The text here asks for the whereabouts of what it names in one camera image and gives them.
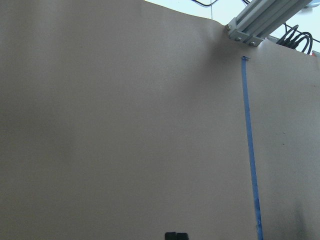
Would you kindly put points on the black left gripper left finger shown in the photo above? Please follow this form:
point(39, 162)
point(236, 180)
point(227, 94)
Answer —
point(170, 236)

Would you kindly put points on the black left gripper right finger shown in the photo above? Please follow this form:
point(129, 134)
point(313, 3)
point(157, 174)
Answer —
point(181, 236)

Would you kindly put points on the grey aluminium frame post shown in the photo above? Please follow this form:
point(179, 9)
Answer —
point(260, 18)

